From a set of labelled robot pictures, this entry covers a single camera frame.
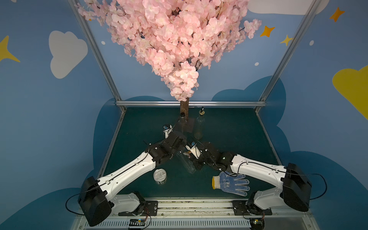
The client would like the pink cherry blossom tree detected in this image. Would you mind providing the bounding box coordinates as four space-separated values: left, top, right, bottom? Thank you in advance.
76 0 262 108

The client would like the cork stoppered glass bottle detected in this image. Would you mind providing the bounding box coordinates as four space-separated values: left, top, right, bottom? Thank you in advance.
177 149 196 174

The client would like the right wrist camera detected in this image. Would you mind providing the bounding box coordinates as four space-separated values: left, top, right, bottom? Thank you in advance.
186 142 201 159

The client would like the aluminium back crossbar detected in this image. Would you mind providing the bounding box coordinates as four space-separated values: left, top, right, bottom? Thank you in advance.
116 101 266 107

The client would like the aluminium frame post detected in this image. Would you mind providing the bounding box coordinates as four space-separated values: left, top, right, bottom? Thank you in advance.
255 0 322 114
68 0 126 113

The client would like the black capped glass bottle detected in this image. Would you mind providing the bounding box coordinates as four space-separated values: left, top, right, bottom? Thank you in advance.
175 112 188 133

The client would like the clear square glass bottle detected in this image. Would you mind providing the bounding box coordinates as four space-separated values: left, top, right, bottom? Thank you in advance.
193 107 205 140

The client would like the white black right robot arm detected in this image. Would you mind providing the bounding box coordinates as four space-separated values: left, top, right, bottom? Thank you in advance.
188 142 312 215

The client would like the small green circuit board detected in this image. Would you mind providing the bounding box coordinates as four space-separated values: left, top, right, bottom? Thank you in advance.
128 219 146 228

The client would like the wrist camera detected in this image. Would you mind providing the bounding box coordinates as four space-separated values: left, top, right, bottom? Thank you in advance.
163 124 173 139
186 142 201 159

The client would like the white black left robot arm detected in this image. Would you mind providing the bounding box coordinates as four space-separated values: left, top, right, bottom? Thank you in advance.
78 130 187 227

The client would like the aluminium frame post right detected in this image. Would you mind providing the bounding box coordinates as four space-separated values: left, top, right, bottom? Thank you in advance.
255 0 322 114

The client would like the aluminium frame post left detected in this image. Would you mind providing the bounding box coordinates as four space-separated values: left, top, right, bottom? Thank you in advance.
68 0 126 113

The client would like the blue dotted work glove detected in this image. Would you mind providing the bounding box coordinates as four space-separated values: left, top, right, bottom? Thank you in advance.
211 172 251 196

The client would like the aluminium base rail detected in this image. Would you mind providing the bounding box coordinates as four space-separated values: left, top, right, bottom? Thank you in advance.
70 197 320 230

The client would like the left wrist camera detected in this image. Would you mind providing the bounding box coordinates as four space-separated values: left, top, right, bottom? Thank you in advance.
163 124 173 139

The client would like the brown tree base plate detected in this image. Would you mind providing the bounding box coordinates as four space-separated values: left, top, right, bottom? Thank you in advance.
186 118 195 133

